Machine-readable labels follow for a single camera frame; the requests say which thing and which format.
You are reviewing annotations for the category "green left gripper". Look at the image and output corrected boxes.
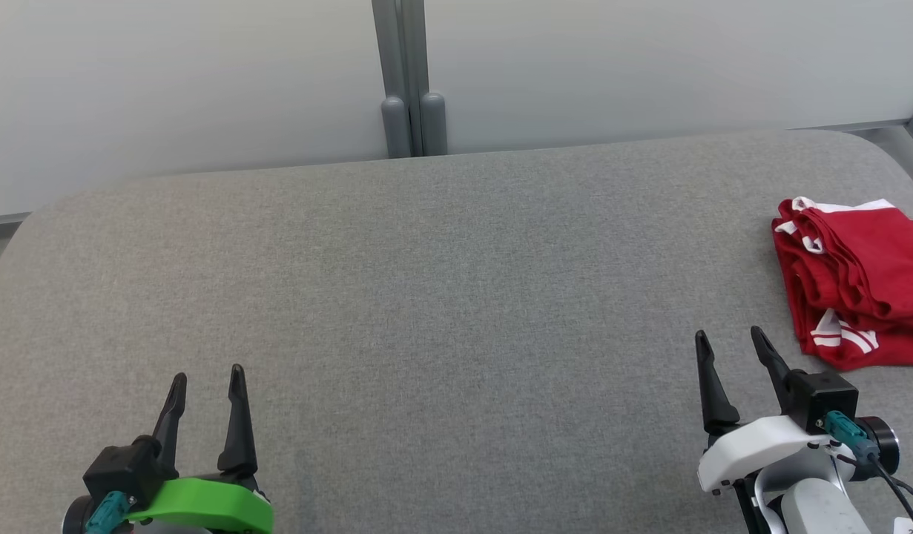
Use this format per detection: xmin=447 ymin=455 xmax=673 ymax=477
xmin=126 ymin=363 xmax=275 ymax=534

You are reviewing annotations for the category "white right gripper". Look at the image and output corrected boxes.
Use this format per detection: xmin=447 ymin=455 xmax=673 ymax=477
xmin=694 ymin=326 xmax=835 ymax=494

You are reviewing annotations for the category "red jersey with white trim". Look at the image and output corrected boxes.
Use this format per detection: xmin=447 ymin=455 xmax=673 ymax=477
xmin=770 ymin=200 xmax=913 ymax=372

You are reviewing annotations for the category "right cable with teal connector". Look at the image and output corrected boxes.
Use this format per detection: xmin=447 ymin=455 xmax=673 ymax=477
xmin=822 ymin=410 xmax=913 ymax=534

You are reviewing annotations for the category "cable with teal connector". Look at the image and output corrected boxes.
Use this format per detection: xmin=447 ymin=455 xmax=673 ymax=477
xmin=85 ymin=491 xmax=134 ymax=534
xmin=822 ymin=410 xmax=913 ymax=534

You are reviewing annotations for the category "left cable with teal connector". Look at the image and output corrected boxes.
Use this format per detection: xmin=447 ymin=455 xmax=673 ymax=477
xmin=85 ymin=491 xmax=134 ymax=534

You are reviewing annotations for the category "thin black cable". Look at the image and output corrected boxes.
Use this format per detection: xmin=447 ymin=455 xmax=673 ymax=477
xmin=834 ymin=454 xmax=913 ymax=507

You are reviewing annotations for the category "grey partition post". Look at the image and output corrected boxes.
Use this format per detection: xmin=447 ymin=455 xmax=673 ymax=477
xmin=371 ymin=0 xmax=449 ymax=159

